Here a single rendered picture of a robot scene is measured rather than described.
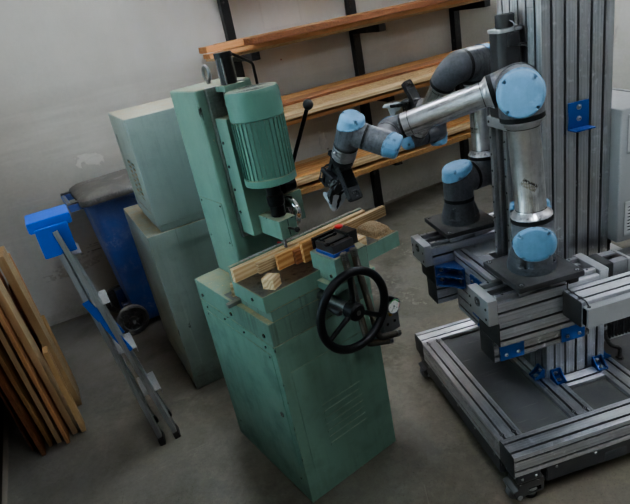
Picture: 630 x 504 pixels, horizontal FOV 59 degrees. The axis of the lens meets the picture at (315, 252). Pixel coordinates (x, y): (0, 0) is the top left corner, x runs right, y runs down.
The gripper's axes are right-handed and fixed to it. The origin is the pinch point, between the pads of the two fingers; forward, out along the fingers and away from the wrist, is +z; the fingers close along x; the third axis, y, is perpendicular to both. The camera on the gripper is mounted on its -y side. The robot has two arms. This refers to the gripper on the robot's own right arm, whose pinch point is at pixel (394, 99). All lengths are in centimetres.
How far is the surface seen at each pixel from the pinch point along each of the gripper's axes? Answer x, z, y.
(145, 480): -176, -17, 101
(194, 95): -96, -35, -40
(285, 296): -102, -70, 23
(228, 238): -104, -32, 12
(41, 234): -162, 3, -9
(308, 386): -106, -70, 60
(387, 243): -57, -63, 29
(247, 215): -97, -43, 3
